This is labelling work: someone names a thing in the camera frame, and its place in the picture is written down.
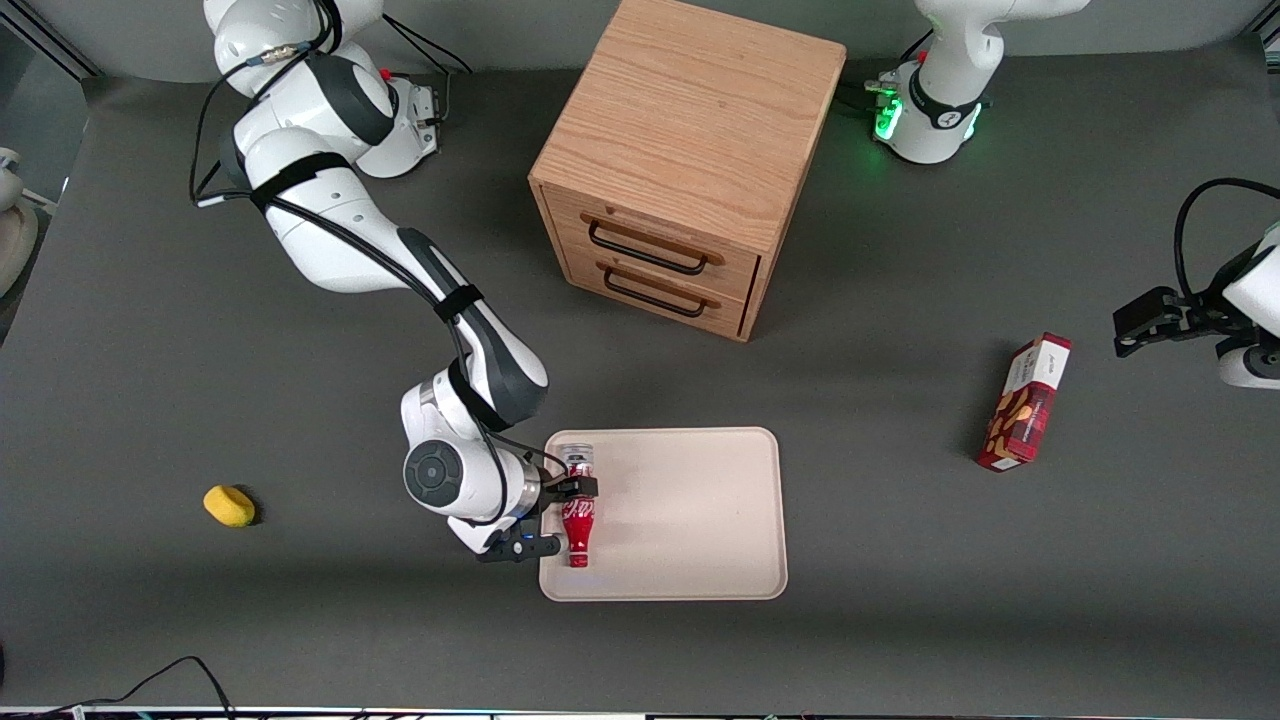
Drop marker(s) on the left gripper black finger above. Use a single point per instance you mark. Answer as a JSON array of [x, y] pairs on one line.
[[1150, 315]]

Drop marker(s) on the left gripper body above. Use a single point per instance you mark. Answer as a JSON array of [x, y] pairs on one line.
[[1203, 309]]

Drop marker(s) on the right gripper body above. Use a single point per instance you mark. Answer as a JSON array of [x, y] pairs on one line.
[[554, 491]]

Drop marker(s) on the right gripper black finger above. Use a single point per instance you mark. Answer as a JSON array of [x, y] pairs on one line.
[[585, 488]]

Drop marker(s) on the red coke bottle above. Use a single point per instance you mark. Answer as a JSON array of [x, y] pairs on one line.
[[578, 525]]

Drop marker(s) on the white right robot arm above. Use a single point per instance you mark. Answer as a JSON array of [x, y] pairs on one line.
[[330, 230]]

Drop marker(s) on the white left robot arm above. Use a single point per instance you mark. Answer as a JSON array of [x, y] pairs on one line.
[[940, 110]]

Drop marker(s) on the cream plastic tray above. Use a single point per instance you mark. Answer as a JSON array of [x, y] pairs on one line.
[[690, 520]]

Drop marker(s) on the red plaid shortbread box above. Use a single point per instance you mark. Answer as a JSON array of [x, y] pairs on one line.
[[1025, 410]]

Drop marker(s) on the yellow sponge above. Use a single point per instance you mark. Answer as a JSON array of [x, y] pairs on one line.
[[228, 506]]

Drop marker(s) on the wooden drawer cabinet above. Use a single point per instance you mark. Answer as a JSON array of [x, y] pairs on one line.
[[690, 100]]

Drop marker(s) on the beige round stand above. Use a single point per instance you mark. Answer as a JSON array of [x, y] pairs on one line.
[[12, 235]]

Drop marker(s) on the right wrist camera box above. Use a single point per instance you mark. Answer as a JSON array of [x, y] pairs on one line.
[[520, 548]]

